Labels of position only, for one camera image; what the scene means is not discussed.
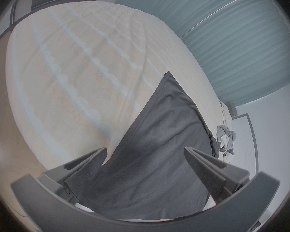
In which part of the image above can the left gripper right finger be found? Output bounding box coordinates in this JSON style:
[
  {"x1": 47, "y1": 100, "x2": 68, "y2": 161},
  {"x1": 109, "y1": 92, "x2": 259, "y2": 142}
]
[{"x1": 184, "y1": 146, "x2": 250, "y2": 199}]

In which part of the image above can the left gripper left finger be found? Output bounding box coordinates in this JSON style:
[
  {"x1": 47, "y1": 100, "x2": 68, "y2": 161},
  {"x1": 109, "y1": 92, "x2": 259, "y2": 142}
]
[{"x1": 40, "y1": 147, "x2": 108, "y2": 202}]

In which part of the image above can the grey bedside table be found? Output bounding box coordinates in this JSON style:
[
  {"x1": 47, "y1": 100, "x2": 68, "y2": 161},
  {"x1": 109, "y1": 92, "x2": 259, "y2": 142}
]
[{"x1": 228, "y1": 101, "x2": 237, "y2": 116}]

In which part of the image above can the blue-green curtain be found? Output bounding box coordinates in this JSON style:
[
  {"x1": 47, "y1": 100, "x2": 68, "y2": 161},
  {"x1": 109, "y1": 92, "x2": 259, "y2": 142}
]
[
  {"x1": 114, "y1": 0, "x2": 261, "y2": 39},
  {"x1": 181, "y1": 0, "x2": 290, "y2": 106}
]

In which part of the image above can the white printed pillow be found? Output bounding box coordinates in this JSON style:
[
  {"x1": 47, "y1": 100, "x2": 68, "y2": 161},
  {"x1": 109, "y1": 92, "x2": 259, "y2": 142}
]
[{"x1": 219, "y1": 101, "x2": 232, "y2": 128}]

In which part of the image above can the black T-shirt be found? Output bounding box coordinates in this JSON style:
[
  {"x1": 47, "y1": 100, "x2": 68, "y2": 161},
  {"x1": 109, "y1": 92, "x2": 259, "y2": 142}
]
[{"x1": 75, "y1": 71, "x2": 220, "y2": 220}]

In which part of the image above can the bed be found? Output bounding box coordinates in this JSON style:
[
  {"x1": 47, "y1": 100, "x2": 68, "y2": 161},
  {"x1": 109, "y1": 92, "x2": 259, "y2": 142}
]
[{"x1": 5, "y1": 0, "x2": 259, "y2": 222}]

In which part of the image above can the pile of clothes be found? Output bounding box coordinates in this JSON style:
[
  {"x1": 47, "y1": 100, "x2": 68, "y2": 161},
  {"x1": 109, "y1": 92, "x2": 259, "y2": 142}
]
[{"x1": 216, "y1": 125, "x2": 237, "y2": 162}]

